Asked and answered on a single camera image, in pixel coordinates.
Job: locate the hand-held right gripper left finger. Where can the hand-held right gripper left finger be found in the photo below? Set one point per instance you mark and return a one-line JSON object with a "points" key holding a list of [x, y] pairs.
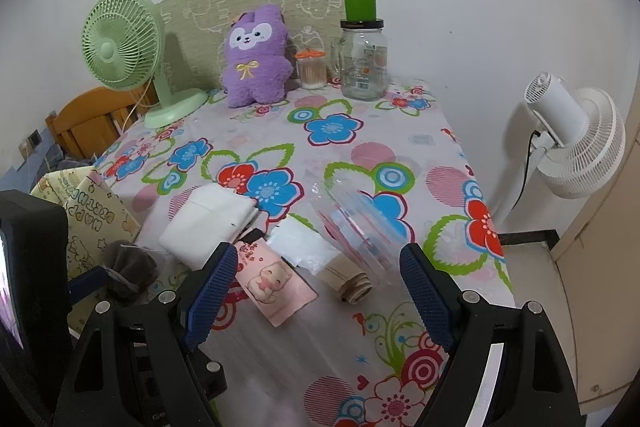
{"points": [[210, 297]]}

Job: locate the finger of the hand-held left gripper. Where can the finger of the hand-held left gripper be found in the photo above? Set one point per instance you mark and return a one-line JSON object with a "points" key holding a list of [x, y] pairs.
{"points": [[87, 284], [210, 379]]}

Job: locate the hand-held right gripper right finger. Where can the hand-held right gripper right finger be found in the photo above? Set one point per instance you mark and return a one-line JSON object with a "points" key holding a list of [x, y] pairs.
{"points": [[425, 292]]}

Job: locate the grey sock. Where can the grey sock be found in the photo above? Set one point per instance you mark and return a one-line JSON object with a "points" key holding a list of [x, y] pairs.
{"points": [[132, 264]]}

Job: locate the pink cartoon packet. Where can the pink cartoon packet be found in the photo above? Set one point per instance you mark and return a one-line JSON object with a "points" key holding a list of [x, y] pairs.
{"points": [[270, 282]]}

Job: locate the yellow cartoon fabric storage box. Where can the yellow cartoon fabric storage box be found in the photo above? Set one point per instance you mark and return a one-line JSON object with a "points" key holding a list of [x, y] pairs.
{"points": [[90, 212]]}

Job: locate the white cloth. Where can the white cloth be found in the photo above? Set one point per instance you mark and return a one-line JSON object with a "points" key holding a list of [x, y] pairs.
{"points": [[205, 222]]}

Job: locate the beige socks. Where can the beige socks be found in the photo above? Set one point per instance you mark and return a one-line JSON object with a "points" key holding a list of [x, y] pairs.
{"points": [[350, 282]]}

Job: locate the clear plastic packet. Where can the clear plastic packet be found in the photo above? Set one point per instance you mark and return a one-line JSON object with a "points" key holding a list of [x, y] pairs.
{"points": [[360, 227]]}

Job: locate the white plastic pouch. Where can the white plastic pouch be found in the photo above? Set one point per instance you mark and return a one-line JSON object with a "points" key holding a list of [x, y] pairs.
{"points": [[300, 247]]}

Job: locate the blue bed sheet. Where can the blue bed sheet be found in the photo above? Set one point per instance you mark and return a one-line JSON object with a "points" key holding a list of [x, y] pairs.
{"points": [[15, 179]]}

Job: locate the grey plaid pillow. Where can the grey plaid pillow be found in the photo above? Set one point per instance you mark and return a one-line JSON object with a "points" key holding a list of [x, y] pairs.
{"points": [[70, 163]]}

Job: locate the wooden bed headboard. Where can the wooden bed headboard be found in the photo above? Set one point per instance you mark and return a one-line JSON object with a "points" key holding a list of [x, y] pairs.
{"points": [[85, 122]]}

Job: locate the floral tablecloth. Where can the floral tablecloth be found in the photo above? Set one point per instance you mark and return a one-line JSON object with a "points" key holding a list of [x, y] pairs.
{"points": [[350, 157]]}

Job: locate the beige door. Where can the beige door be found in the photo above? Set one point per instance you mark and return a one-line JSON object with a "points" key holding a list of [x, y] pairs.
{"points": [[610, 282]]}

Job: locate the white standing fan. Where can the white standing fan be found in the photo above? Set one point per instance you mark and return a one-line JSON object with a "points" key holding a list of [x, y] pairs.
{"points": [[585, 147]]}

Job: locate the purple plush toy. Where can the purple plush toy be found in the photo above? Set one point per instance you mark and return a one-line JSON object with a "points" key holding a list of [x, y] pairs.
{"points": [[255, 77]]}

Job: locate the green desk fan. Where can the green desk fan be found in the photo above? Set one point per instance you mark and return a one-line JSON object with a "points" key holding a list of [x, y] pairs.
{"points": [[120, 42]]}

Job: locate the glass jar green lid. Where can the glass jar green lid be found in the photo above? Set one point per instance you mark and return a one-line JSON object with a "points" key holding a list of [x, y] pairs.
{"points": [[362, 67]]}

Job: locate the cotton swab jar orange lid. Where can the cotton swab jar orange lid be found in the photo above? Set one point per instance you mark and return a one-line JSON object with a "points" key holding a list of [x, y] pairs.
{"points": [[311, 74]]}

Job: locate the green printed foam mat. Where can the green printed foam mat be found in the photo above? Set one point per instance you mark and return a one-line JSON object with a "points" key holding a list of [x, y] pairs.
{"points": [[210, 7]]}

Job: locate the white wall socket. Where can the white wall socket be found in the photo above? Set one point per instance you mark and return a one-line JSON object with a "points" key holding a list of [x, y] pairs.
{"points": [[24, 150]]}

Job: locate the dark wall socket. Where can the dark wall socket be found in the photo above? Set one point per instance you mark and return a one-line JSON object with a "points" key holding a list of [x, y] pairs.
{"points": [[34, 138]]}

